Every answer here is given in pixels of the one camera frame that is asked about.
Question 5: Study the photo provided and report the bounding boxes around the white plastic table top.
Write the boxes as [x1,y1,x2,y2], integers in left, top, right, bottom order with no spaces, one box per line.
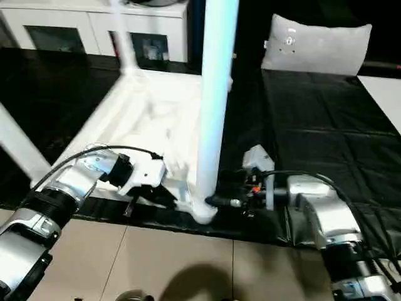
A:
[31,67,235,225]

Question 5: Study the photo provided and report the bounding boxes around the black mat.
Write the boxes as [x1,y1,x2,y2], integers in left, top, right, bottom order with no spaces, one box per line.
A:
[0,46,401,260]

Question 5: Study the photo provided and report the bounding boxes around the grey cushion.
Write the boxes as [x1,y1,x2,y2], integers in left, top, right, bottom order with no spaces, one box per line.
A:
[261,14,373,76]

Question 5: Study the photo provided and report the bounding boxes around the white flat panel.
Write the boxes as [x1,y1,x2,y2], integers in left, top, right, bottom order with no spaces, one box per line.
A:
[357,75,401,135]

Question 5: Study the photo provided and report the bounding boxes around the black bar with red light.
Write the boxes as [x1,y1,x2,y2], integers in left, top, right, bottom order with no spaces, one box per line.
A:
[360,62,401,71]

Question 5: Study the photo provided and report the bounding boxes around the grey bag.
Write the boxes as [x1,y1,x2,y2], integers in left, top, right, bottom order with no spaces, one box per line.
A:
[125,0,185,7]

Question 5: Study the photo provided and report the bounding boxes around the white cabinet with glass doors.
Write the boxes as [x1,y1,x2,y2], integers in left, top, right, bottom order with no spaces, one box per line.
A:
[0,0,189,63]

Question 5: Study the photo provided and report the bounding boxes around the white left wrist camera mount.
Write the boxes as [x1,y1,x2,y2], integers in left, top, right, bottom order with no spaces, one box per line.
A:
[118,153,167,196]

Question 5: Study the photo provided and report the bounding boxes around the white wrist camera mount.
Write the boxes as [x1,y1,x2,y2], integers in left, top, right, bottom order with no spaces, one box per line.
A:
[243,144,277,210]
[118,153,167,196]

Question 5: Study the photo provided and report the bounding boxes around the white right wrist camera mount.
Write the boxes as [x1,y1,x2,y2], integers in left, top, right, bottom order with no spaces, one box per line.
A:
[243,144,277,210]

